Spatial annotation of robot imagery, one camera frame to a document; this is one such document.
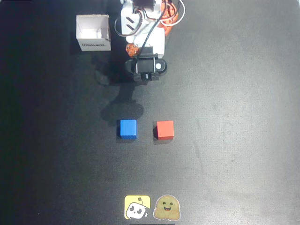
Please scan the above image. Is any hugging face emoji sticker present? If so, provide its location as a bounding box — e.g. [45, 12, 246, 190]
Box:
[153, 195, 181, 221]

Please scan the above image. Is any white cardboard box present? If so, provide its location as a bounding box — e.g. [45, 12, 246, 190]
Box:
[75, 14, 112, 52]

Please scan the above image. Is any servo wire bundle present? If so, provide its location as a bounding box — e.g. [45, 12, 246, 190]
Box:
[160, 0, 186, 26]

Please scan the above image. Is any yellow robot face sticker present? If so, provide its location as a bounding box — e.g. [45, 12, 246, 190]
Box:
[124, 195, 151, 220]

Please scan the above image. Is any black gripper-mounted camera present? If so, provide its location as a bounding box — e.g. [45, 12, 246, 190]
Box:
[124, 46, 168, 85]

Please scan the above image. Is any thin wrist wire loop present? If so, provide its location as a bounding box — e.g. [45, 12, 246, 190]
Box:
[114, 18, 132, 38]

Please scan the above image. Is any blue cube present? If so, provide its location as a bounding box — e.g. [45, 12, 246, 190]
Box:
[116, 119, 138, 140]

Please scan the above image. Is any black camera cable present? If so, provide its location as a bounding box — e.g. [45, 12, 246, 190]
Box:
[134, 13, 166, 71]

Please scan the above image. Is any red cube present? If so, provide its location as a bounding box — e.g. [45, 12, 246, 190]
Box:
[153, 120, 175, 141]

